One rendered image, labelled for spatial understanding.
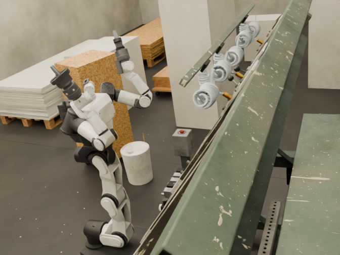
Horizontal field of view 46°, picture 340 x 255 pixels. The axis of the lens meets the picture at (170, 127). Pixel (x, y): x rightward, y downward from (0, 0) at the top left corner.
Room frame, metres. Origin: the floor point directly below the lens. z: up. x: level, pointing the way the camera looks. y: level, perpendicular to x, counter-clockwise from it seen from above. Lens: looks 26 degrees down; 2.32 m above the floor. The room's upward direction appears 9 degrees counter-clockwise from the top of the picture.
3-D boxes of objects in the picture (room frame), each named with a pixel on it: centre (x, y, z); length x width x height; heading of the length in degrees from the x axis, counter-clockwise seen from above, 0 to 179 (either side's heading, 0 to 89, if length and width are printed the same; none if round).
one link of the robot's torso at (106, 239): (2.50, 0.53, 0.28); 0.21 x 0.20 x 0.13; 65
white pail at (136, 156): (3.68, 0.39, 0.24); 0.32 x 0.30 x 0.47; 150
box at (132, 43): (5.87, 0.78, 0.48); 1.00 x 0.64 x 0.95; 150
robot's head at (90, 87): (2.46, 0.47, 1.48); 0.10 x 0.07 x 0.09; 5
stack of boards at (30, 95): (6.63, 1.50, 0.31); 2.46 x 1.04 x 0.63; 150
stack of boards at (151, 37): (8.87, -0.03, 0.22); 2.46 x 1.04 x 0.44; 150
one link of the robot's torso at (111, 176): (2.47, 0.49, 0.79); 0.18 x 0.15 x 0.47; 155
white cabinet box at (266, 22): (7.09, -1.89, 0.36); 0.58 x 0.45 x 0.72; 60
